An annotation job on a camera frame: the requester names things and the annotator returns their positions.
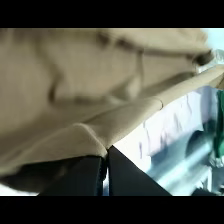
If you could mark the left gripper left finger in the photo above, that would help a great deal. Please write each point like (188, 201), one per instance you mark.
(83, 178)

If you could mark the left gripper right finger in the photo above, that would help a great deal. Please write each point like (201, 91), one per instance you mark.
(128, 180)

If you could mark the tan shirt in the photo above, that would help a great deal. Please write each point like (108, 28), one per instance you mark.
(83, 100)

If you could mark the green garment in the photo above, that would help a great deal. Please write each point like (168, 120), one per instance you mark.
(219, 130)

